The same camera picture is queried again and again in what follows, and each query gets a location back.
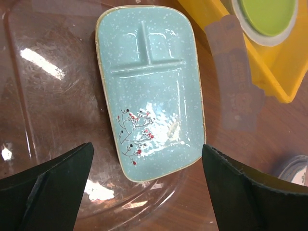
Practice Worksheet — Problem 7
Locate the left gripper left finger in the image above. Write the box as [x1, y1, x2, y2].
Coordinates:
[0, 142, 94, 231]

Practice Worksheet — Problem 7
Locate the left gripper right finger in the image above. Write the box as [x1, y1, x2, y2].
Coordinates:
[202, 144, 308, 231]

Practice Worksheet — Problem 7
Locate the light blue divided plate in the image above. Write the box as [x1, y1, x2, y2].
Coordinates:
[95, 5, 206, 182]

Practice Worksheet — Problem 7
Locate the watermelon plate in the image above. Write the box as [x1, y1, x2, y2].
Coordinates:
[278, 155, 308, 187]

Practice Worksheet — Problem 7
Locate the yellow plastic tray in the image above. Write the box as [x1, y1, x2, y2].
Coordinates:
[180, 0, 308, 103]

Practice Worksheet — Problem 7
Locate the lime green plate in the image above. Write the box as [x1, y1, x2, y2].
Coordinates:
[231, 0, 298, 47]

